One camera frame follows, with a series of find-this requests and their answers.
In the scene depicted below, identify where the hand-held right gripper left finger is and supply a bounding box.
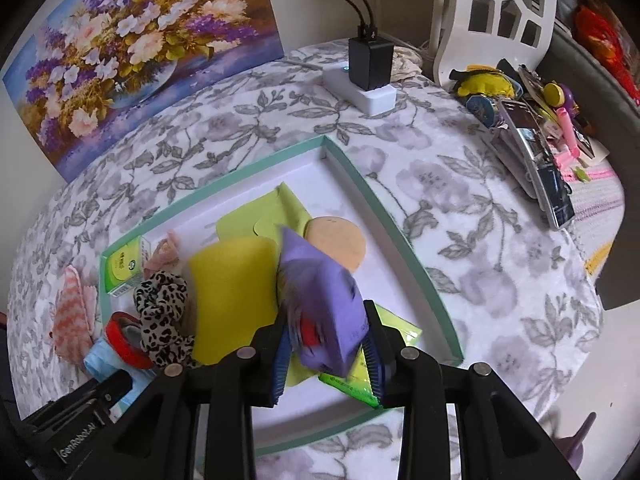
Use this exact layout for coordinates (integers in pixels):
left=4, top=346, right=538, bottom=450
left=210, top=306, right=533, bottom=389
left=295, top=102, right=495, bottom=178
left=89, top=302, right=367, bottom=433
left=112, top=324, right=293, bottom=480

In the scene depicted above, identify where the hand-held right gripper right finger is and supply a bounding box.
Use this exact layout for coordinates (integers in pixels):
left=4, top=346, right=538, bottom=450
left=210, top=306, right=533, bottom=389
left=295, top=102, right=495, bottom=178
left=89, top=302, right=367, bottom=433
left=362, top=300, right=583, bottom=480

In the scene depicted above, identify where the lime green packet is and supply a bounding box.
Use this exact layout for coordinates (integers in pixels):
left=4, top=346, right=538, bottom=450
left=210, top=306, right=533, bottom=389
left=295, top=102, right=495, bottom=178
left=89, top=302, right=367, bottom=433
left=317, top=304, right=423, bottom=408

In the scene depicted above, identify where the purple packet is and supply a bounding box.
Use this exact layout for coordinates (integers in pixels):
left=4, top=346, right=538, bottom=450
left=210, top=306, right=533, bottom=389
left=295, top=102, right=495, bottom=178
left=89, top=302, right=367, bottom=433
left=276, top=226, right=367, bottom=378

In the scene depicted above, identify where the yellow and green sponge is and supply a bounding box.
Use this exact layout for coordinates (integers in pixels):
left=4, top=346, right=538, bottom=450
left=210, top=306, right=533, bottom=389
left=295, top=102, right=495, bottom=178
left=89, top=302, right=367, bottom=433
left=187, top=236, right=279, bottom=367

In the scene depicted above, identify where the white tray with green rim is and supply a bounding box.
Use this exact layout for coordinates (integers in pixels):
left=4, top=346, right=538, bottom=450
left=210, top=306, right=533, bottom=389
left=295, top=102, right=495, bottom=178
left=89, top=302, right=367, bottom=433
left=100, top=134, right=463, bottom=456

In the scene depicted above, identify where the leopard print scrunchie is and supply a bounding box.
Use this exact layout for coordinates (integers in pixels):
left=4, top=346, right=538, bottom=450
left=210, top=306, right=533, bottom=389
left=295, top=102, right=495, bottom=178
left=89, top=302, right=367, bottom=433
left=132, top=270, right=197, bottom=368

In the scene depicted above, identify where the round tan puff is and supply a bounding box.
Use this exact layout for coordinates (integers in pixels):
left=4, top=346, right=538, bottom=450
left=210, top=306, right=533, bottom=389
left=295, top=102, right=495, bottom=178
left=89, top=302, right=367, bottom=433
left=305, top=216, right=367, bottom=275

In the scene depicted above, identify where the lime green cloth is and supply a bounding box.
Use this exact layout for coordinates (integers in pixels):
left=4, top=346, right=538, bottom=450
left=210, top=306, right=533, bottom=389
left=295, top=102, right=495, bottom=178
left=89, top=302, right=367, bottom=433
left=215, top=184, right=313, bottom=241

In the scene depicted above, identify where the pink scrunchie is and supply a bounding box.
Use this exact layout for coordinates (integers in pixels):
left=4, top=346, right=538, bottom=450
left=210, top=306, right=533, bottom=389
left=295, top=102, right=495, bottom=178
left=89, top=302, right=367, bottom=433
left=144, top=230, right=182, bottom=281

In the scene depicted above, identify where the green tissue packet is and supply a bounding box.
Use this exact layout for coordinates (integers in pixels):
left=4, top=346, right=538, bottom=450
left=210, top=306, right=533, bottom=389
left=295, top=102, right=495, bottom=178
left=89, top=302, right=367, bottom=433
left=102, top=236, right=155, bottom=297

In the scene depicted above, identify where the light blue packet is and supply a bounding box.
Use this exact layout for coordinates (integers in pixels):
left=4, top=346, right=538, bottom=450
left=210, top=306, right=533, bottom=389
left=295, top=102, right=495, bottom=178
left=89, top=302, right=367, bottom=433
left=82, top=337, right=148, bottom=406

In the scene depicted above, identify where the pink striped cloth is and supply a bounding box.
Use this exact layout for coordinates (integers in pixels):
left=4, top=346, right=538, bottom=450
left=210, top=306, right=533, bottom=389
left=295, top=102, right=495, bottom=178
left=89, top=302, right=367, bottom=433
left=51, top=265, right=97, bottom=367

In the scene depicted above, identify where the grey floral blanket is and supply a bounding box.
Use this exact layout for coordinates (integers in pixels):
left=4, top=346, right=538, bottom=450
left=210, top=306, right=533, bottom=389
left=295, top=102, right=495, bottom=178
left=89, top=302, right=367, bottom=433
left=7, top=37, right=606, bottom=480

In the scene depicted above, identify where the purple plastic object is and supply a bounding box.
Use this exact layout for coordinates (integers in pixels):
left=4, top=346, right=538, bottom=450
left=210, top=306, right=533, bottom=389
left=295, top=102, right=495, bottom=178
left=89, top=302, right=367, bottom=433
left=552, top=412, right=598, bottom=476

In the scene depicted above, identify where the white power strip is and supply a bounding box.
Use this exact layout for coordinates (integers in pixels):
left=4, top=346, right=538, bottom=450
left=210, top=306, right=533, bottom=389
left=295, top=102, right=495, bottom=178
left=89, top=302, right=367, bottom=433
left=322, top=62, right=397, bottom=116

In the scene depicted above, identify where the pink striped white mat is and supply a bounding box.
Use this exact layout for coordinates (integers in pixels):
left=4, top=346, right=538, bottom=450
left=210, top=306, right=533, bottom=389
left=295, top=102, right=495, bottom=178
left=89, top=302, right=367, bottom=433
left=565, top=160, right=628, bottom=281

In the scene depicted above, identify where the blue round patterned item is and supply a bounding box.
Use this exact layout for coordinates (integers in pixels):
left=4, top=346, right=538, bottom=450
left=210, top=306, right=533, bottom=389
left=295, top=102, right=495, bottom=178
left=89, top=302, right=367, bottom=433
left=466, top=94, right=503, bottom=128

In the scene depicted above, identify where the white lace cloth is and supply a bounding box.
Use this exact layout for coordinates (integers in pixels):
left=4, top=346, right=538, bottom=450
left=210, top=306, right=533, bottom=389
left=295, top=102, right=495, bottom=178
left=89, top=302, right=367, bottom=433
left=392, top=47, right=426, bottom=81

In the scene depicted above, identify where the yellow plush toy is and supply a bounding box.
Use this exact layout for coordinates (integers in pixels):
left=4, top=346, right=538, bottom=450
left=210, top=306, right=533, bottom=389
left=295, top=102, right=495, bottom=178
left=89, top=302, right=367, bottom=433
left=450, top=64, right=518, bottom=98

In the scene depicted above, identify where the black charger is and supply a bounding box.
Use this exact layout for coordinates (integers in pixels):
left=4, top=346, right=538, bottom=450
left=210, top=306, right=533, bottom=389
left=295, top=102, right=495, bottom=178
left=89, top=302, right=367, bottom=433
left=348, top=36, right=396, bottom=92

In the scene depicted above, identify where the pink highlighter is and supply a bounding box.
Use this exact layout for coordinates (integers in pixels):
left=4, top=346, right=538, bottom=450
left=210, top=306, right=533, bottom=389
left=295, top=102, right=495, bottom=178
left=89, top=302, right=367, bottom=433
left=556, top=107, right=588, bottom=166

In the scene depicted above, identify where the purple and yellow toy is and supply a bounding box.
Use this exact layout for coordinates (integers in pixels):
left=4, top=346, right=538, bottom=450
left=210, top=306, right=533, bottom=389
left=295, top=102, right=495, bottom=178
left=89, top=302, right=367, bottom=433
left=542, top=82, right=576, bottom=108

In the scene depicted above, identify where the white chair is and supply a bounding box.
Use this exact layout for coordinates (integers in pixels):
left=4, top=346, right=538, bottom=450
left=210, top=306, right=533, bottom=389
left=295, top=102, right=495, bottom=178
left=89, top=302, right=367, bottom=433
left=432, top=0, right=558, bottom=88

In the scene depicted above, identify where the flower painting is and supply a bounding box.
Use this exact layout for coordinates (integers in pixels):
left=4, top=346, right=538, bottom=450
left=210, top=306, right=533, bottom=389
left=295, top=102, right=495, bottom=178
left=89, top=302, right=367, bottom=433
left=2, top=0, right=286, bottom=183

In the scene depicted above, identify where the red cloth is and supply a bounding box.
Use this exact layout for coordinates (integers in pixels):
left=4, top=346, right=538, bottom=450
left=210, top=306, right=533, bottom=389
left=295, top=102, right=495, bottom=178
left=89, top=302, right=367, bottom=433
left=572, top=5, right=640, bottom=106

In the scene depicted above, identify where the red ring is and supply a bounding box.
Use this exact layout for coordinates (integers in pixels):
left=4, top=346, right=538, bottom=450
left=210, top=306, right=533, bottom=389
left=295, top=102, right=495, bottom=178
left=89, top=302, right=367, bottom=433
left=105, top=311, right=155, bottom=370

